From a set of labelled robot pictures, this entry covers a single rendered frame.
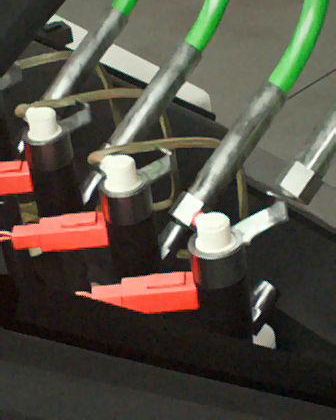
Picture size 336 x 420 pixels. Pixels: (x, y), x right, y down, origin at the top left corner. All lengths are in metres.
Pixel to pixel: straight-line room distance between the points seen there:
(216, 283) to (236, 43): 2.68
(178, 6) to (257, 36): 0.30
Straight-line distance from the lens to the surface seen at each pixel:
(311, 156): 0.69
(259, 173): 1.06
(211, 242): 0.66
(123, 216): 0.72
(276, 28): 3.39
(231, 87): 3.14
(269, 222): 0.68
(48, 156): 0.78
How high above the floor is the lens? 1.53
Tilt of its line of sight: 33 degrees down
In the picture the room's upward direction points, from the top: 9 degrees counter-clockwise
